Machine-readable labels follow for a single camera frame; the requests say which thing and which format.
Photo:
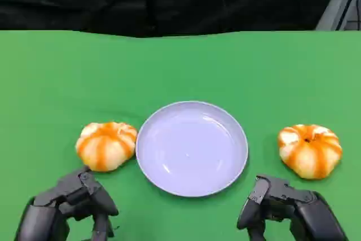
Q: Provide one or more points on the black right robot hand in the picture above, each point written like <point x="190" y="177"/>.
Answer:
<point x="285" y="196"/>

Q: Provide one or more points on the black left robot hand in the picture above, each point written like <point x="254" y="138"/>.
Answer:
<point x="84" y="193"/>

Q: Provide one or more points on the orange and white bread roll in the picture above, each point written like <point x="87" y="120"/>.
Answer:
<point x="308" y="153"/>
<point x="105" y="148"/>

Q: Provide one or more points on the lilac plate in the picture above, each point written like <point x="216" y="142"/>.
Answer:
<point x="191" y="148"/>

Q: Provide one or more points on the green table cloth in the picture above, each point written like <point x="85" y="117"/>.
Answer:
<point x="180" y="66"/>

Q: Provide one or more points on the grey metal frame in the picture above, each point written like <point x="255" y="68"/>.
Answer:
<point x="342" y="4"/>

